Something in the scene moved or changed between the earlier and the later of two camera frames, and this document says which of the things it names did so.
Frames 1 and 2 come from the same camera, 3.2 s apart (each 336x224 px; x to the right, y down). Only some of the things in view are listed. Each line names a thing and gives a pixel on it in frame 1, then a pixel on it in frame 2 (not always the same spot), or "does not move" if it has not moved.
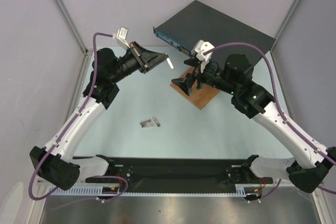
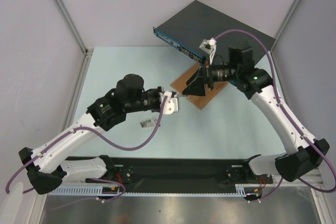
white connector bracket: x=122 y=35 to x=171 y=103
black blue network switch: x=197 y=21 does not move
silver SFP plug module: x=170 y=63 to x=182 y=95
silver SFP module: x=147 y=123 does not move
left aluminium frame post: x=70 y=22 does not move
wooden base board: x=200 y=97 does not move
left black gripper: x=140 y=54 to x=157 y=91
